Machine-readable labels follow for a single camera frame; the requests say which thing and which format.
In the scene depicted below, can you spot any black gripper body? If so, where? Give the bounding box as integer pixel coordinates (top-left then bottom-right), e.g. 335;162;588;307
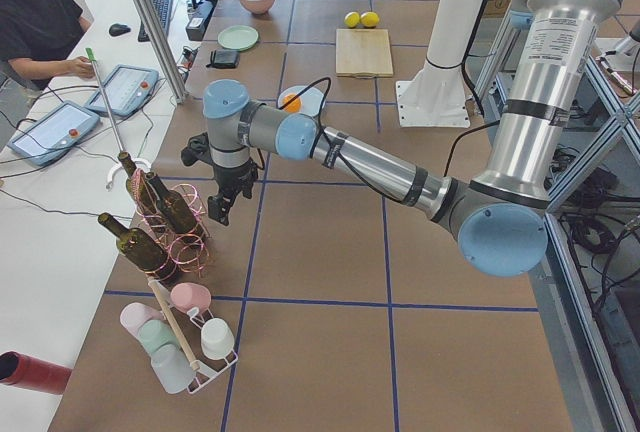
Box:
180;132;258;202

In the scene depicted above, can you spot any orange mandarin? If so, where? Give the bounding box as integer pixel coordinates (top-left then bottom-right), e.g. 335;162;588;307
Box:
280;93;302;113

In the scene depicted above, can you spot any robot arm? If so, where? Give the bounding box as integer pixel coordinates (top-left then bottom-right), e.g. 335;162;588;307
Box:
181;0;623;277

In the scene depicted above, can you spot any green plate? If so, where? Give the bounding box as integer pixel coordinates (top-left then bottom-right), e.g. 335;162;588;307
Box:
217;25;259;51

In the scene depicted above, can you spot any light blue plate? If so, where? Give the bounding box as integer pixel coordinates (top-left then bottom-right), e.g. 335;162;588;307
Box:
277;85;323;117

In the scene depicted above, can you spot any dark wine bottle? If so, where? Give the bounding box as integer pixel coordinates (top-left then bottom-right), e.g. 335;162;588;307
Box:
118;151;158;221
145;171;206;244
98;212;182;286

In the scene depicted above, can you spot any yellow lemon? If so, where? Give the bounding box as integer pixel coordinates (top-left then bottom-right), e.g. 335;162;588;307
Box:
360;11;380;28
343;11;360;29

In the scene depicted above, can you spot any wooden cutting board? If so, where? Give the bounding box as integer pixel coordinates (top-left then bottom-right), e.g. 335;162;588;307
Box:
336;29;394;78

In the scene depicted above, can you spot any dark grey folded cloth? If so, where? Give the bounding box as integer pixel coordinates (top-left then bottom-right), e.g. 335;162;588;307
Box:
206;49;240;69

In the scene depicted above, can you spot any black computer box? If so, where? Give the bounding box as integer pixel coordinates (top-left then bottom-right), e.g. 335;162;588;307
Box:
185;0;217;42

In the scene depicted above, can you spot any white cup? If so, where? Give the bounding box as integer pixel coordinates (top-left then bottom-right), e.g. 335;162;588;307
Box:
201;318;235;360

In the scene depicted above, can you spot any teach pendant tablet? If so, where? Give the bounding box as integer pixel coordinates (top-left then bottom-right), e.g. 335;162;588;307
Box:
8;101;100;166
98;64;159;118

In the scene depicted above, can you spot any light pink cup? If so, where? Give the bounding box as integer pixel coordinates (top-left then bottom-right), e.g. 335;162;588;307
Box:
119;302;164;338

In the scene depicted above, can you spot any black keyboard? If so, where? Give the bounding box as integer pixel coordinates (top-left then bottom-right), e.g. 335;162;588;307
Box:
137;0;175;43

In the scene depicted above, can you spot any grey-green cup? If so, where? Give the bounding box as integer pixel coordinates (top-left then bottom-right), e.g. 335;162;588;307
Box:
137;319;177;356

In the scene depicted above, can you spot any pale blue cup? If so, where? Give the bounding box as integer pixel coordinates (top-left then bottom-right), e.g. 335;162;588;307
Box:
150;343;196;394

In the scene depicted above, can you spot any black computer mouse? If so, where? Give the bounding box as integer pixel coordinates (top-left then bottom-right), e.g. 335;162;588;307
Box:
108;23;131;37

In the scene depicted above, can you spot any person in black shirt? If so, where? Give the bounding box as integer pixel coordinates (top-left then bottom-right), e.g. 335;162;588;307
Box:
1;0;94;90

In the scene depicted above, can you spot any red bottle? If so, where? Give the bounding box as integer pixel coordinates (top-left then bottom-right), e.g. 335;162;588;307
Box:
1;351;72;395

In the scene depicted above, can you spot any copper wire bottle rack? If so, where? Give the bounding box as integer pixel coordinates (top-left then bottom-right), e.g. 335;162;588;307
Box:
128;169;210;278

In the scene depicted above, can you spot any white wire cup rack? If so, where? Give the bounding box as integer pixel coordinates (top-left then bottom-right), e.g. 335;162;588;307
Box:
148;280;238;394

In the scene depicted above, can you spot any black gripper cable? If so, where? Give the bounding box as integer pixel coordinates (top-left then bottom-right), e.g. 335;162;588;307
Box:
287;76;406;203

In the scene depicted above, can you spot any aluminium frame post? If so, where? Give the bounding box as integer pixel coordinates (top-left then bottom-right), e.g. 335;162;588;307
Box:
133;0;188;104

